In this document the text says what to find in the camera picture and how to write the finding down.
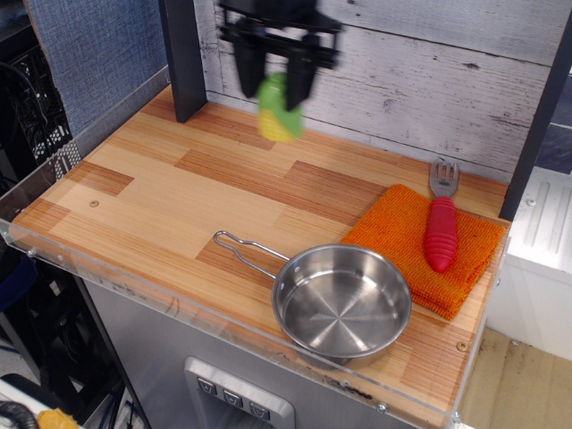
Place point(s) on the dark left vertical post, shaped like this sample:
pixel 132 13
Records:
pixel 183 53

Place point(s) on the small steel pot with handle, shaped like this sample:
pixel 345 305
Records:
pixel 339 304

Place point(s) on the silver control panel with buttons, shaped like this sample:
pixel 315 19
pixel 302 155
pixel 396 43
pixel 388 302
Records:
pixel 237 395

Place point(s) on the green and yellow toy corn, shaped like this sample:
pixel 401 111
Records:
pixel 275 122

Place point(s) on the dark vertical post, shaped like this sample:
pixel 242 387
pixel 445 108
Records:
pixel 183 53
pixel 542 118

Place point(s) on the black crate at left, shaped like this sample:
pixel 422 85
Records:
pixel 33 122

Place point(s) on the orange knitted cloth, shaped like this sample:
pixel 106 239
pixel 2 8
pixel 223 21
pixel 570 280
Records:
pixel 395 228

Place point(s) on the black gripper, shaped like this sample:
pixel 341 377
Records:
pixel 296 30

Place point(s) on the white ribbed unit at right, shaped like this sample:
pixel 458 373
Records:
pixel 532 299

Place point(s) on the fork with red handle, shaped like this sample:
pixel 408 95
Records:
pixel 441 239

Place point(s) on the yellow and black object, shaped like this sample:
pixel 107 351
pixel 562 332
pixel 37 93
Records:
pixel 17 415

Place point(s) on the dark right vertical post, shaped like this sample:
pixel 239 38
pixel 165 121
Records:
pixel 542 118

